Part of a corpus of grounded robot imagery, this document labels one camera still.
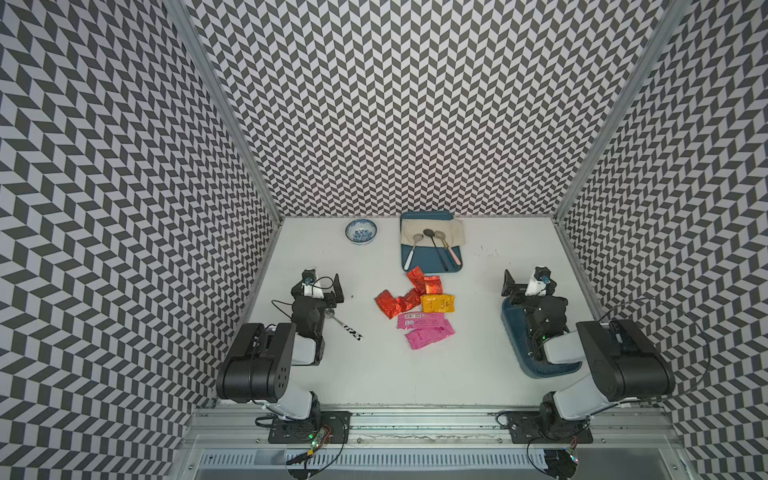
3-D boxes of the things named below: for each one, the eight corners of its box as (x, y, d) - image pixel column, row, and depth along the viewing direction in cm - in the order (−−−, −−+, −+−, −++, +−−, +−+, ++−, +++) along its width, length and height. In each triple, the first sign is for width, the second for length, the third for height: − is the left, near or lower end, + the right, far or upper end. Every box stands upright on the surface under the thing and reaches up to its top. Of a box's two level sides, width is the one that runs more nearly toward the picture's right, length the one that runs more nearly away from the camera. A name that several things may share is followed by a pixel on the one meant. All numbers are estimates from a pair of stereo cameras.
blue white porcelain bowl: (346, 244, 112) (344, 236, 108) (348, 227, 117) (347, 219, 114) (376, 244, 112) (375, 236, 108) (377, 227, 117) (376, 219, 114)
